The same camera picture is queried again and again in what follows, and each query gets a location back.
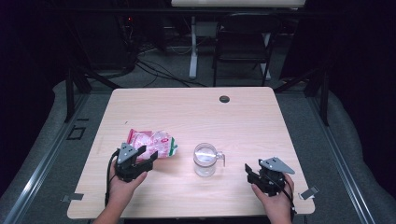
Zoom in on grey metal box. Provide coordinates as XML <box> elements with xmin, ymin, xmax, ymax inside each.
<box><xmin>195</xmin><ymin>21</ymin><xmax>219</xmax><ymax>38</ymax></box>

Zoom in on hand-held gripper black cable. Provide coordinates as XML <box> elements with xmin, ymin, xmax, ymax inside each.
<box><xmin>280</xmin><ymin>179</ymin><xmax>297</xmax><ymax>219</ymax></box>
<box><xmin>105</xmin><ymin>148</ymin><xmax>121</xmax><ymax>207</ymax></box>

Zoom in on person's left hand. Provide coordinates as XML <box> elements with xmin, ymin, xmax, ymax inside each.
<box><xmin>106</xmin><ymin>171</ymin><xmax>149</xmax><ymax>208</ymax></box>

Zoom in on dark computer case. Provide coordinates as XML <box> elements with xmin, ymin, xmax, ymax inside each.
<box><xmin>90</xmin><ymin>12</ymin><xmax>138</xmax><ymax>71</ymax></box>

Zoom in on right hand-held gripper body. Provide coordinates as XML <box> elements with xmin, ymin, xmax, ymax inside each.
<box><xmin>247</xmin><ymin>156</ymin><xmax>296</xmax><ymax>198</ymax></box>

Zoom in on pink printed plastic bag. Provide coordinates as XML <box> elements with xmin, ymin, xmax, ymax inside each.
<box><xmin>126</xmin><ymin>128</ymin><xmax>179</xmax><ymax>161</ymax></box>

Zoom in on metal floor rail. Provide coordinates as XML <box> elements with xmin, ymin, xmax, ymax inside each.
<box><xmin>306</xmin><ymin>92</ymin><xmax>376</xmax><ymax>224</ymax></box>
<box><xmin>3</xmin><ymin>92</ymin><xmax>90</xmax><ymax>224</ymax></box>

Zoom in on right hand-held gripper black cable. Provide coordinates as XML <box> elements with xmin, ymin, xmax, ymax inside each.
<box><xmin>280</xmin><ymin>179</ymin><xmax>297</xmax><ymax>219</ymax></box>

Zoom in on left hand-held gripper black cable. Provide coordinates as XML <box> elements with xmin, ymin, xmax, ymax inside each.
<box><xmin>105</xmin><ymin>148</ymin><xmax>121</xmax><ymax>207</ymax></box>

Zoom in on black floor cables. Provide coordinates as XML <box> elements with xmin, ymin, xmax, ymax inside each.
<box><xmin>134</xmin><ymin>46</ymin><xmax>208</xmax><ymax>89</ymax></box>

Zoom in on black metal stand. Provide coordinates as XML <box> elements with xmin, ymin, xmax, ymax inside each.
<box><xmin>274</xmin><ymin>66</ymin><xmax>331</xmax><ymax>127</ymax></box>
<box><xmin>64</xmin><ymin>66</ymin><xmax>122</xmax><ymax>123</ymax></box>

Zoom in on black folding chair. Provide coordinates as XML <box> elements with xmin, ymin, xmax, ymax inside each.
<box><xmin>212</xmin><ymin>12</ymin><xmax>283</xmax><ymax>88</ymax></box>

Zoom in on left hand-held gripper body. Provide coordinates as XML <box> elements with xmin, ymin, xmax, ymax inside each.
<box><xmin>113</xmin><ymin>142</ymin><xmax>155</xmax><ymax>183</ymax></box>

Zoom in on person's right hand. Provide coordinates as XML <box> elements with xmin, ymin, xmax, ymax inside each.
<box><xmin>251</xmin><ymin>174</ymin><xmax>295</xmax><ymax>218</ymax></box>

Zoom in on grey tape piece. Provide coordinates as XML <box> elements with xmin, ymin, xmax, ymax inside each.
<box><xmin>61</xmin><ymin>192</ymin><xmax>85</xmax><ymax>203</ymax></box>
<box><xmin>298</xmin><ymin>186</ymin><xmax>320</xmax><ymax>201</ymax></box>

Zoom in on chair in background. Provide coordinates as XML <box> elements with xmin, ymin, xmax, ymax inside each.
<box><xmin>170</xmin><ymin>0</ymin><xmax>307</xmax><ymax>81</ymax></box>

